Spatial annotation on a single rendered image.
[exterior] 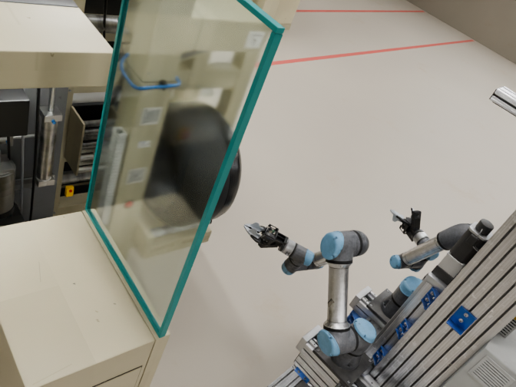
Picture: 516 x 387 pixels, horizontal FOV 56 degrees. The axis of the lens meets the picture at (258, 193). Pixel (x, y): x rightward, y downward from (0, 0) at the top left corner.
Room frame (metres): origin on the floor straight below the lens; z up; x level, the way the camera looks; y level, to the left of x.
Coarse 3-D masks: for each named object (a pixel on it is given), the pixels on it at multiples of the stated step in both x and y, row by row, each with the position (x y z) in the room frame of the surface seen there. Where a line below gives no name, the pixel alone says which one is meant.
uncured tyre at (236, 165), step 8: (240, 160) 1.79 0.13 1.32; (232, 168) 1.71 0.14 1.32; (240, 168) 1.77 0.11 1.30; (232, 176) 1.70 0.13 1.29; (240, 176) 1.76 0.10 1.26; (224, 184) 1.66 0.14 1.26; (232, 184) 1.69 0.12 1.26; (224, 192) 1.66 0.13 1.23; (232, 192) 1.69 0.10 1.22; (224, 200) 1.67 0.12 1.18; (232, 200) 1.71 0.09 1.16; (216, 208) 1.64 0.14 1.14; (224, 208) 1.69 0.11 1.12; (216, 216) 1.68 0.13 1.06
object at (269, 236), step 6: (270, 228) 1.79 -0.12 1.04; (276, 228) 1.81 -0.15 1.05; (264, 234) 1.75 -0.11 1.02; (270, 234) 1.76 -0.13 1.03; (276, 234) 1.78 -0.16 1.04; (282, 234) 1.79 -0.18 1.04; (264, 240) 1.76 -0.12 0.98; (270, 240) 1.75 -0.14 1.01; (276, 240) 1.77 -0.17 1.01; (282, 240) 1.78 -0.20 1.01; (282, 246) 1.76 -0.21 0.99
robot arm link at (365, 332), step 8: (360, 320) 1.58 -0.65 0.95; (352, 328) 1.52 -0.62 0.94; (360, 328) 1.53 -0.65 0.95; (368, 328) 1.55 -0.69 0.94; (360, 336) 1.50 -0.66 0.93; (368, 336) 1.50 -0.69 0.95; (360, 344) 1.48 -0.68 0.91; (368, 344) 1.51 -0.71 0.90; (352, 352) 1.50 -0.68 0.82; (360, 352) 1.50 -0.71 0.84
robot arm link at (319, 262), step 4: (360, 232) 1.74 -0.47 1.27; (364, 236) 1.72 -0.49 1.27; (364, 240) 1.70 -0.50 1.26; (368, 240) 1.73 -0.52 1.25; (364, 244) 1.69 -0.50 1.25; (368, 244) 1.71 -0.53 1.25; (364, 248) 1.69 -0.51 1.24; (368, 248) 1.72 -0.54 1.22; (316, 252) 1.89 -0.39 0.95; (320, 252) 1.85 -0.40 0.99; (364, 252) 1.69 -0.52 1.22; (316, 256) 1.85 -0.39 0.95; (320, 256) 1.83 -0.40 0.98; (316, 260) 1.84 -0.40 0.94; (320, 260) 1.82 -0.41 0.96; (324, 260) 1.81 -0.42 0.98; (312, 264) 1.85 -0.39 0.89; (316, 264) 1.84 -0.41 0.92; (320, 264) 1.83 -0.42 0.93; (324, 264) 1.83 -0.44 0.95; (308, 268) 1.84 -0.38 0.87; (312, 268) 1.85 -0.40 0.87; (316, 268) 1.87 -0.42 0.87
